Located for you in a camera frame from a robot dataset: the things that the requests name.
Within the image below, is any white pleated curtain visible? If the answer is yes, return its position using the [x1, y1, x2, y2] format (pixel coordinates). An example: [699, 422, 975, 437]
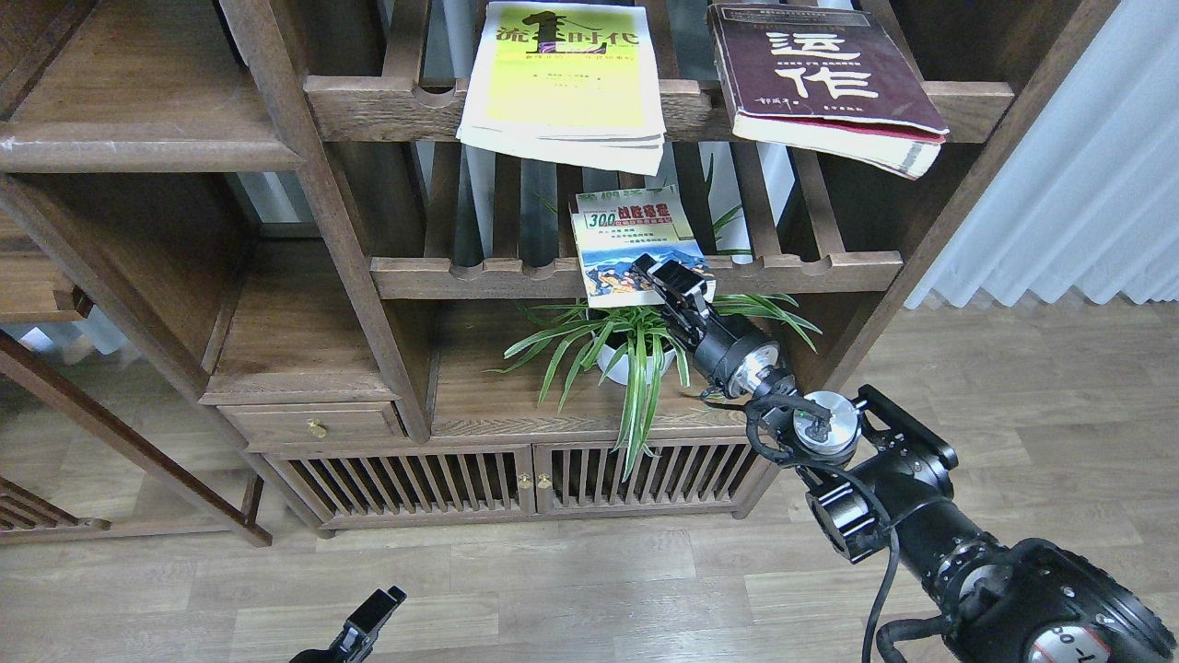
[905, 1, 1178, 308]

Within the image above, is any green spider plant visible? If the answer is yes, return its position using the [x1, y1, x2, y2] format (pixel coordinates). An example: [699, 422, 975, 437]
[503, 263, 821, 479]

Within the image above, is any white plant pot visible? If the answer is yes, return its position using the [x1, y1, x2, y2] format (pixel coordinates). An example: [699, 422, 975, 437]
[595, 343, 677, 386]

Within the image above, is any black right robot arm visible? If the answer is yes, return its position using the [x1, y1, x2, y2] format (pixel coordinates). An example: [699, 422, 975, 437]
[633, 255, 1175, 662]

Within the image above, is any colourful mountain cover book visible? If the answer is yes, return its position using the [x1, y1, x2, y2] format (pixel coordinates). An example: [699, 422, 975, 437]
[571, 185, 716, 309]

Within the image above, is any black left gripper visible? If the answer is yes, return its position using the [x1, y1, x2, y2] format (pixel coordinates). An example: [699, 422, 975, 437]
[289, 587, 407, 663]

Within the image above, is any dark maroon cover book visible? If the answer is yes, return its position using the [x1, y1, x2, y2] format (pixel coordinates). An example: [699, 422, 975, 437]
[706, 4, 949, 180]

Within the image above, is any dark wooden bookshelf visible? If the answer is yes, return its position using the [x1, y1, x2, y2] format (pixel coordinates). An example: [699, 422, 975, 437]
[4, 1, 1115, 536]

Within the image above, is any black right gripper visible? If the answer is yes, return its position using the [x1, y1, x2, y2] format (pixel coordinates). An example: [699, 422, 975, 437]
[630, 255, 782, 399]

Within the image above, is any yellow green cover book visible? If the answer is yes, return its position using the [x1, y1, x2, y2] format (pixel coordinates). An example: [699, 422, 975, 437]
[456, 1, 666, 176]

